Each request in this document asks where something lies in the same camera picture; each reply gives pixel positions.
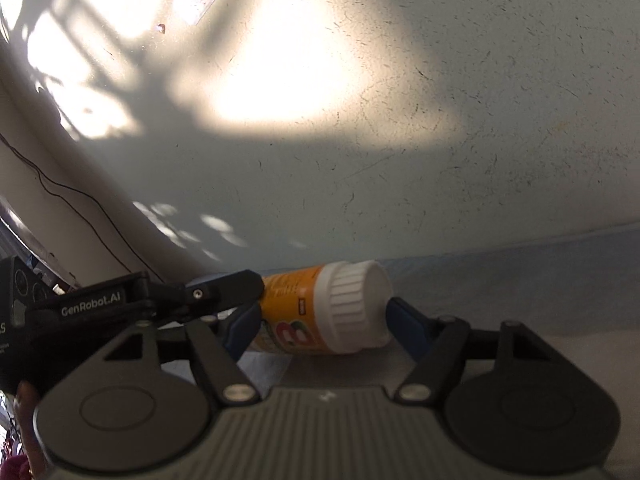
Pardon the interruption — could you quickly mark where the magenta cloth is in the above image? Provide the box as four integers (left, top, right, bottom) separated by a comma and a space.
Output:
0, 452, 31, 480

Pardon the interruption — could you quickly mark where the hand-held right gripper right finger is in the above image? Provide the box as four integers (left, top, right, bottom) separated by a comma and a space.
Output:
386, 297, 556, 405

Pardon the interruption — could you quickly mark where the striped bed sheet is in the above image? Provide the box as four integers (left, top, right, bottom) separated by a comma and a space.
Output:
160, 224, 640, 480

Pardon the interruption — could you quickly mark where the orange vitamin bottle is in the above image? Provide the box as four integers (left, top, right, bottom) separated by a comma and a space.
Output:
249, 259, 396, 356

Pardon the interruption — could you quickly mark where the thin black wall cable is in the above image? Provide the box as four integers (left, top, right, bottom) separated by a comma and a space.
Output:
0, 131, 152, 282

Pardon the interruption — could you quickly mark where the person's left hand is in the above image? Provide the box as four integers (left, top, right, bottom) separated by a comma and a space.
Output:
12, 380, 49, 480

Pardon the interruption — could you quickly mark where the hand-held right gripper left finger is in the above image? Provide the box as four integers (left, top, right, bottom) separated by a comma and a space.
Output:
97, 302, 264, 406

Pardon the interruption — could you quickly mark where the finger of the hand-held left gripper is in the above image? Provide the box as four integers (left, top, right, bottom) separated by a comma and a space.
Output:
150, 269, 265, 324

